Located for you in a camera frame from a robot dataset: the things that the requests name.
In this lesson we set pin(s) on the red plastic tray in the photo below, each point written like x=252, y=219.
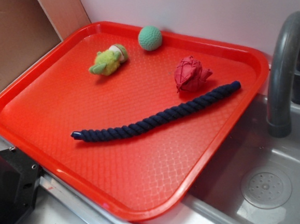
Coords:
x=142, y=177

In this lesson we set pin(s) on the grey plastic sink basin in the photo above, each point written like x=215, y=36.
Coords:
x=216, y=194

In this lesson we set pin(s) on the grey curved faucet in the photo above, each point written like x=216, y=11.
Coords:
x=284, y=80

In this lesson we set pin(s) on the green plush toy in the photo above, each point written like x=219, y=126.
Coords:
x=108, y=61

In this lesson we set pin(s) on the brown cardboard panel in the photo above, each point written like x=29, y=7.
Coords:
x=29, y=29

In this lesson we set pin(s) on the round sink drain cover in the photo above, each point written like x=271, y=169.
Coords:
x=266, y=187

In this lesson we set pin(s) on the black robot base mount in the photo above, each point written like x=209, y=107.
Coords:
x=19, y=179

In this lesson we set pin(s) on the green knitted ball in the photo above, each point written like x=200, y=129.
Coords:
x=150, y=38

